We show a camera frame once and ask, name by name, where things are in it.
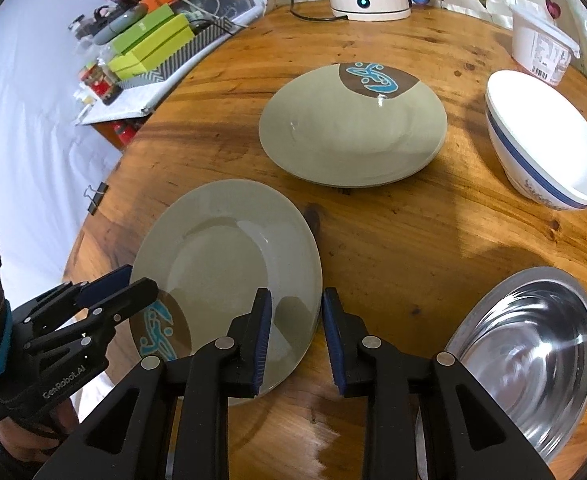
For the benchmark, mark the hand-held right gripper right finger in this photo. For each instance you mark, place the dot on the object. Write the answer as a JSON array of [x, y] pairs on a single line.
[[332, 340]]

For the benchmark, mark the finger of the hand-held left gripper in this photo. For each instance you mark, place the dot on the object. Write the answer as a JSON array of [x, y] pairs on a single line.
[[107, 282], [133, 297]]

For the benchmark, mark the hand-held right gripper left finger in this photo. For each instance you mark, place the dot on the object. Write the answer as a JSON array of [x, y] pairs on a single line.
[[262, 340]]

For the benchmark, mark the green plate with brown patch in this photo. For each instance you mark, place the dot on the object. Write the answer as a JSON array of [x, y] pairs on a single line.
[[223, 240], [427, 162], [343, 125]]

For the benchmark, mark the white bowl with blue stripe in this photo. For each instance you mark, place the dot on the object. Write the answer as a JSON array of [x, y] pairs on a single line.
[[548, 130], [526, 172]]

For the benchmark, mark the person's left hand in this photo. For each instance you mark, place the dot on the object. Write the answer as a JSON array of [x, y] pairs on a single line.
[[20, 440]]

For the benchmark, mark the black binder clip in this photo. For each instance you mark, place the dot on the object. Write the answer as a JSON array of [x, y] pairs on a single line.
[[93, 205]]

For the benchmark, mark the white branch print bedsheet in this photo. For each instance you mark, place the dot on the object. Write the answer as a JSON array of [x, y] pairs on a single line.
[[23, 135]]

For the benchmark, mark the white board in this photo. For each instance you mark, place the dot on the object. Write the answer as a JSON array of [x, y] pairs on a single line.
[[123, 105]]

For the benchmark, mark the red jar with black lid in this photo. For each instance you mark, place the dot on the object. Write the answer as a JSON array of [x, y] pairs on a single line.
[[100, 85]]

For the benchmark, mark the lime green box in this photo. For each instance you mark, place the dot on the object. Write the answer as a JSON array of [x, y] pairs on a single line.
[[163, 45]]

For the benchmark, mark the dark green box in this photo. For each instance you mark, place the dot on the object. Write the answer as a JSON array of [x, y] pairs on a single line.
[[143, 27]]

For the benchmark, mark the grey handheld device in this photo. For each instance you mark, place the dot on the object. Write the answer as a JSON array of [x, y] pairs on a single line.
[[118, 22]]

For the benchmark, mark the white plastic tub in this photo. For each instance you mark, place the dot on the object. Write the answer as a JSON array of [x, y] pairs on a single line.
[[538, 45]]

